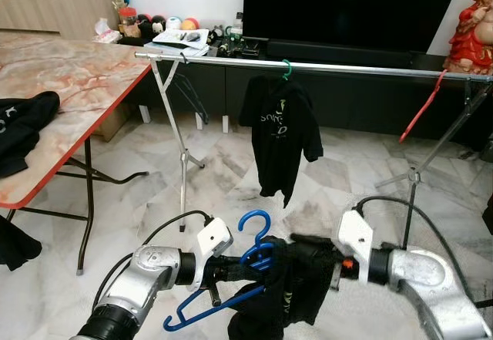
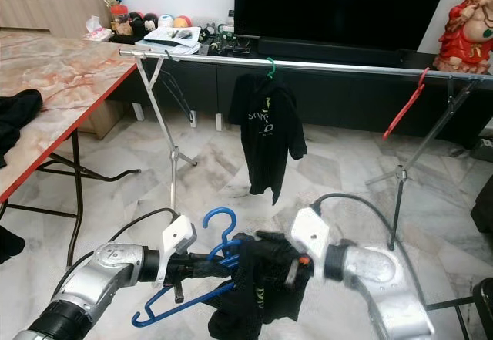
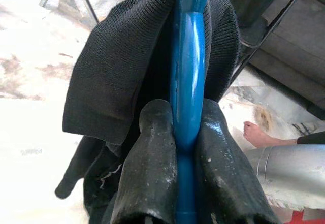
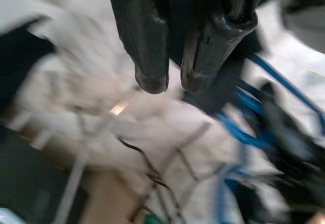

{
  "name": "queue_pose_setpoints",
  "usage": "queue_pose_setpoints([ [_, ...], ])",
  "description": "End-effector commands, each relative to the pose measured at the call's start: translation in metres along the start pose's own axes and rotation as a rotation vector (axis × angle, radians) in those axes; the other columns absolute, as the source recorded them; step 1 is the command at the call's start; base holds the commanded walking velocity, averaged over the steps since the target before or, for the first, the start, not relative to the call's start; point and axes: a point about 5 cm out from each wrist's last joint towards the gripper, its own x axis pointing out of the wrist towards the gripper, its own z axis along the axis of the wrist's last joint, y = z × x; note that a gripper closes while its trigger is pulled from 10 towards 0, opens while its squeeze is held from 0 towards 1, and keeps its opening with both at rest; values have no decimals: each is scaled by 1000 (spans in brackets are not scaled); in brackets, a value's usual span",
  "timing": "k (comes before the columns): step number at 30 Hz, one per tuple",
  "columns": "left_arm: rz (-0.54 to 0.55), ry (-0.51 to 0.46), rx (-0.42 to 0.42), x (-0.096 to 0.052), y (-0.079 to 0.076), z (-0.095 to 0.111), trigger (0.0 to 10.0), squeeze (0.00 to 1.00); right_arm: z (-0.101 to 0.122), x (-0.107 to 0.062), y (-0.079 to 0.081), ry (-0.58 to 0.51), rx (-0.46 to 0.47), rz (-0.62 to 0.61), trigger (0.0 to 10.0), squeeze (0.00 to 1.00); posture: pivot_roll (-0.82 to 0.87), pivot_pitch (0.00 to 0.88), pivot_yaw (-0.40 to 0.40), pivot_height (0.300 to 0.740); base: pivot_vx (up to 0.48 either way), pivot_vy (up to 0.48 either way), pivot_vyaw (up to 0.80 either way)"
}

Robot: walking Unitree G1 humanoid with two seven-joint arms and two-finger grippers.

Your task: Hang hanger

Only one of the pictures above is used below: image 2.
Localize blue plastic hanger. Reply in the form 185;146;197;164
129;206;240;329

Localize black printed shirt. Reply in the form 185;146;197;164
227;72;307;206
206;231;313;340

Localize red hanger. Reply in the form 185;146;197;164
383;67;430;140

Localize brown cardboard box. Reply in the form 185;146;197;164
81;101;124;140

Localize black television console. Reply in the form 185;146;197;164
132;47;493;152

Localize dark sofa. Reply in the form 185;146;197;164
470;196;493;238

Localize silver metal clothes rack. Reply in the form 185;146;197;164
119;47;493;251

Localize black soundbar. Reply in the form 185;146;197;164
258;38;405;65

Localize black clothes pile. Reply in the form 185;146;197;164
0;89;43;264

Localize small green toy figures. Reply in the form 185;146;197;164
200;22;251;54

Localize marble table red edge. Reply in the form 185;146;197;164
0;32;141;241

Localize white pink tissue pack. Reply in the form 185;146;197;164
85;16;112;42

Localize red lid jar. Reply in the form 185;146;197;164
110;5;130;36

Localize black television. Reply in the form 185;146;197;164
233;0;454;52

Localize red gold statue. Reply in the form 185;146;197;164
434;0;493;75

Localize light wooden cabinet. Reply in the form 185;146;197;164
0;0;112;40

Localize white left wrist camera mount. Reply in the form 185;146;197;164
160;215;197;287

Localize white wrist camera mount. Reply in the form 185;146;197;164
291;207;332;279
160;215;197;287

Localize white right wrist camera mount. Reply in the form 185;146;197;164
291;207;332;279

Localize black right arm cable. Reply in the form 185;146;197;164
311;192;424;287

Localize thin black wire hanger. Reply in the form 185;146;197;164
154;56;197;125

